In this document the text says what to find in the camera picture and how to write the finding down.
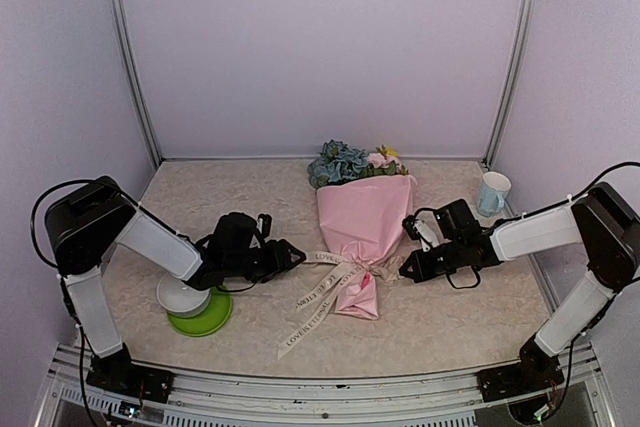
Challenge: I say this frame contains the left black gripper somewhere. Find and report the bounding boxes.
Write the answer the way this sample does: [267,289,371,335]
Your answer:
[225,238,306,283]

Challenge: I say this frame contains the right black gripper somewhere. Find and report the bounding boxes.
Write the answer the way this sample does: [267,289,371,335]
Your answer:
[399,238,465,284]

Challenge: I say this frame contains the beige printed ribbon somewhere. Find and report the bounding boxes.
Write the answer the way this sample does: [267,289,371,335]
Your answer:
[277,251,404,360]

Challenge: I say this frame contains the pink wrapping paper sheet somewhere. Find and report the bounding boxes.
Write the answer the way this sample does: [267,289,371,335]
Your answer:
[316,174,416,320]

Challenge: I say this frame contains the blue fake flower bunch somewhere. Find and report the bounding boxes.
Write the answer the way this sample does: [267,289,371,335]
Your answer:
[307,140,369,189]

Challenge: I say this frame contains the pale pink fake flower stem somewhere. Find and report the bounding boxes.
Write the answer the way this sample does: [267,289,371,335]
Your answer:
[366,145,409,177]

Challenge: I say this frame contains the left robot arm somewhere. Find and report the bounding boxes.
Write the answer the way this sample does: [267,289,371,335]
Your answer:
[44,176,306,392]

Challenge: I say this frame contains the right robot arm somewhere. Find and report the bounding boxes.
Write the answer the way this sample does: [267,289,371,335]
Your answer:
[399,182,639,391]

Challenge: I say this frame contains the green plastic plate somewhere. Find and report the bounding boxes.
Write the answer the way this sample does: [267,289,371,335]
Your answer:
[167,289,233,337]

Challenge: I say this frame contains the white ceramic bowl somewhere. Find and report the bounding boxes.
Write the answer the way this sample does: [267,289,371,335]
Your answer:
[156,274,211,318]

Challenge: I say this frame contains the light blue mug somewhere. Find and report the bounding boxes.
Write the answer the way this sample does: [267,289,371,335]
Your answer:
[477,171,512,217]

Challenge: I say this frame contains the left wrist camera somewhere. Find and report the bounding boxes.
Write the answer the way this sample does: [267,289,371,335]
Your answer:
[255,213,273,247]

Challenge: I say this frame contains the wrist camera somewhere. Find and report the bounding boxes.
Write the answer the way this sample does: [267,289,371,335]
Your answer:
[402,215,439,252]
[255,213,273,247]

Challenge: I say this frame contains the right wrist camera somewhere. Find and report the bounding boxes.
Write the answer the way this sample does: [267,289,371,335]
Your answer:
[402,215,439,252]

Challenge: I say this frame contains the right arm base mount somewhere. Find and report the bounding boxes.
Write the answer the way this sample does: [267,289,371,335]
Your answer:
[477,362,565,403]

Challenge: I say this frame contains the front aluminium rail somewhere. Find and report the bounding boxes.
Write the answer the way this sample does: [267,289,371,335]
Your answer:
[31,344,620,426]

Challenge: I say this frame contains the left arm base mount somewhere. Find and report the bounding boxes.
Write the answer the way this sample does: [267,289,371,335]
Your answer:
[86,364,174,404]

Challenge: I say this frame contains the left aluminium frame post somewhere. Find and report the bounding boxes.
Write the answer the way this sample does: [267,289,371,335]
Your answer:
[109,0,164,170]

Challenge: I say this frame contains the aluminium frame post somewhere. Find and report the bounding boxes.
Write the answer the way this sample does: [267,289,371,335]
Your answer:
[482,0,535,169]
[109,0,164,170]

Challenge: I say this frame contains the right aluminium frame post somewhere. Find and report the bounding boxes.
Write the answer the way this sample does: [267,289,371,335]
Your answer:
[482,0,535,169]

